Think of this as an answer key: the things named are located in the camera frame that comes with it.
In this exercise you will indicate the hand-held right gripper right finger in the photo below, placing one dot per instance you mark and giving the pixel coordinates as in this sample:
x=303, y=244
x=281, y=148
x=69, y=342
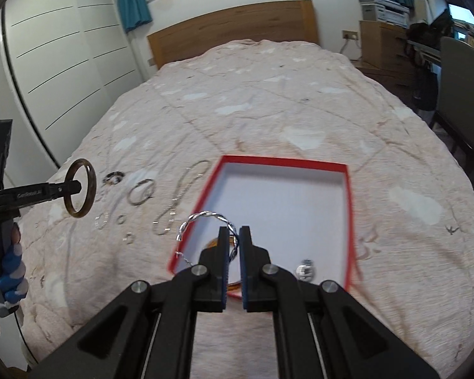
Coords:
x=243, y=268

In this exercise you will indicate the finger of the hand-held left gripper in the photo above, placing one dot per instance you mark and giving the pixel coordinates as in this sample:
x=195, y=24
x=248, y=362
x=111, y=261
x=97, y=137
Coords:
x=31, y=194

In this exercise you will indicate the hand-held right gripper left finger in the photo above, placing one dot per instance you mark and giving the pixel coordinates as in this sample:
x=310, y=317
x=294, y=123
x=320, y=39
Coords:
x=224, y=268

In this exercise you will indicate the amber bangle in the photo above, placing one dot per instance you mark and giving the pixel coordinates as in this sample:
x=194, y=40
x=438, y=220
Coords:
x=234, y=285

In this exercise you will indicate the brown tortoiseshell bangle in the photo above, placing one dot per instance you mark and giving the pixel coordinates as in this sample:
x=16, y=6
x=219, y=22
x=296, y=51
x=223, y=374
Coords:
x=92, y=187

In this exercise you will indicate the large silver hoop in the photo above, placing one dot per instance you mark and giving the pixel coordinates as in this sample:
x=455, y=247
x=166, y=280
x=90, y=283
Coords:
x=99, y=224

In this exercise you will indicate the red cardboard box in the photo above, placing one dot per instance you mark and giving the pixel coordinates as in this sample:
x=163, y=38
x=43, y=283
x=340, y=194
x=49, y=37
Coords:
x=284, y=205

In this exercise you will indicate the small silver hoop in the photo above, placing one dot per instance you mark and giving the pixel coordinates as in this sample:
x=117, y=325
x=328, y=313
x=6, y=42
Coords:
x=118, y=220

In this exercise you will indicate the wide silver metal bangle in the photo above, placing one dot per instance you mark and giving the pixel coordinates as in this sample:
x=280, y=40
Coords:
x=131, y=198

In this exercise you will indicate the medium silver hoop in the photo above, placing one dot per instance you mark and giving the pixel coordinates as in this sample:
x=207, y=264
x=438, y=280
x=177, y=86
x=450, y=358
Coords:
x=126, y=239

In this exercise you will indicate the person's left hand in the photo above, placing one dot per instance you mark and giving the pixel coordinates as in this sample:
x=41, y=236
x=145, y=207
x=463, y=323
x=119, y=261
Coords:
x=14, y=264

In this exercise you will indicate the white wardrobe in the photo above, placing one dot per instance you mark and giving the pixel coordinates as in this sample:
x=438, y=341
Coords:
x=63, y=47

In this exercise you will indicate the wooden headboard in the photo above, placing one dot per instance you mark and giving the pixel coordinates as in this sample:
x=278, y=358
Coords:
x=229, y=27

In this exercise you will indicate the wooden drawer cabinet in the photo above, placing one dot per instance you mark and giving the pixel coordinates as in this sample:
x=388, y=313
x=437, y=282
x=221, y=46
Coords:
x=383, y=47

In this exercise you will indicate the black bag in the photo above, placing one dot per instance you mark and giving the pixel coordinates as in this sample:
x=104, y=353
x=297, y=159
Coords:
x=428, y=79

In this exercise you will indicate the grey chair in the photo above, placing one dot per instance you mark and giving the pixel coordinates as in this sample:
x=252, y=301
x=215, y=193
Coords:
x=466, y=98

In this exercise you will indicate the white printer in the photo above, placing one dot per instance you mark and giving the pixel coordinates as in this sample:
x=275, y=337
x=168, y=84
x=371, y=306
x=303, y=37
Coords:
x=383, y=10

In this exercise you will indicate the wall outlet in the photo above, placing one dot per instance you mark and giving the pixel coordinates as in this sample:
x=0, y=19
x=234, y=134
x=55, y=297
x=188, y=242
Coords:
x=350, y=34

